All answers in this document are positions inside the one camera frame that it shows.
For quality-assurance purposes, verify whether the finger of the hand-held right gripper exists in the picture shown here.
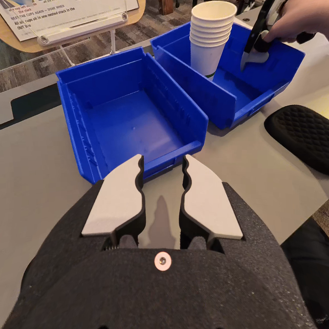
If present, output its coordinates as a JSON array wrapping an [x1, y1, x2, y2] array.
[[240, 50, 270, 72]]

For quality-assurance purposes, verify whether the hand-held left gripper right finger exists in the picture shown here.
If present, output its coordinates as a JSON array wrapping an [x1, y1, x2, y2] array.
[[179, 154, 244, 249]]

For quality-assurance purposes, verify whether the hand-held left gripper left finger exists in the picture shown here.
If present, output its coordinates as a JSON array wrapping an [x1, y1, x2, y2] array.
[[81, 154, 147, 249]]

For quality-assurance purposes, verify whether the large blue plastic bin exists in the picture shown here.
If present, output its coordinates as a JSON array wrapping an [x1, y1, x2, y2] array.
[[150, 22, 306, 130]]

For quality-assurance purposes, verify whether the stack of nested paper cups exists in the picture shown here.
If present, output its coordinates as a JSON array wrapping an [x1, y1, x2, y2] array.
[[189, 1, 237, 82]]

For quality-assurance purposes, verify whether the narrow blue plastic bin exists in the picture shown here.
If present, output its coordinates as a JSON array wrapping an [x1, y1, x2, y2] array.
[[56, 47, 209, 184]]

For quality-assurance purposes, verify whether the person's right hand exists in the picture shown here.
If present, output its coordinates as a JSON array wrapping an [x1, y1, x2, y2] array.
[[263, 0, 329, 44]]

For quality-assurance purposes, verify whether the black quilted armrest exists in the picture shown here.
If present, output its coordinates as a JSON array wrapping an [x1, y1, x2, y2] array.
[[264, 105, 329, 176]]

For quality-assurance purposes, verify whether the black rectangular table inlay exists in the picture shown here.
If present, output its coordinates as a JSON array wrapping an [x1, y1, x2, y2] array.
[[0, 82, 63, 129]]

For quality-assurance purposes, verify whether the wooden instruction clipboard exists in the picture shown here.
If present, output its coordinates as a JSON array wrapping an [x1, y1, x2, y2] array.
[[0, 0, 147, 54]]

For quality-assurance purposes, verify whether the brown wooden post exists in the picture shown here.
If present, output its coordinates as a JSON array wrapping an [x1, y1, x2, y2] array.
[[158, 0, 176, 15]]

